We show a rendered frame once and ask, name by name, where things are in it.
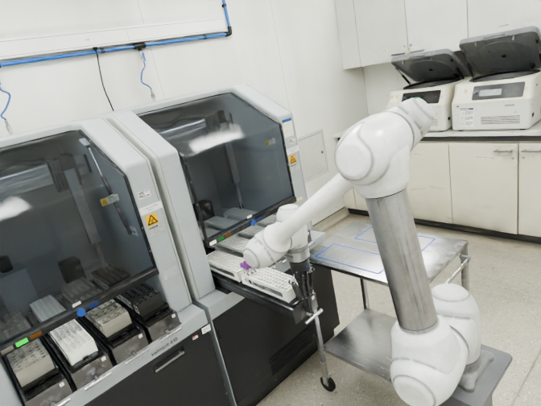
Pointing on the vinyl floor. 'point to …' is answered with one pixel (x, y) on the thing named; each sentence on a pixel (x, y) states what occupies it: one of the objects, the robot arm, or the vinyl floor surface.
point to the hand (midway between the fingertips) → (307, 304)
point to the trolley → (362, 267)
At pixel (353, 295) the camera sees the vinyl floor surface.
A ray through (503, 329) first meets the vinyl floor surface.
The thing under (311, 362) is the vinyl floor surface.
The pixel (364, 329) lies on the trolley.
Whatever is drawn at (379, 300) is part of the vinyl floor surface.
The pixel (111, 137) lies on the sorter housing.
